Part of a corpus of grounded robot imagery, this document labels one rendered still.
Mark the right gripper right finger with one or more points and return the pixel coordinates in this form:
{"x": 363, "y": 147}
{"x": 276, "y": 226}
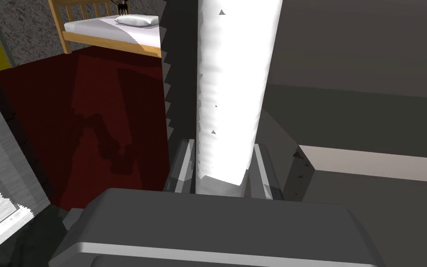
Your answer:
{"x": 264, "y": 174}

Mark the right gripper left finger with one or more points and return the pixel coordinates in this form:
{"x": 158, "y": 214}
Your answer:
{"x": 182, "y": 168}

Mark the wooden bed with white bedding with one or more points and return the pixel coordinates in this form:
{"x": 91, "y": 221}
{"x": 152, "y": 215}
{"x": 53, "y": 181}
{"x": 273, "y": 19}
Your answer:
{"x": 113, "y": 31}

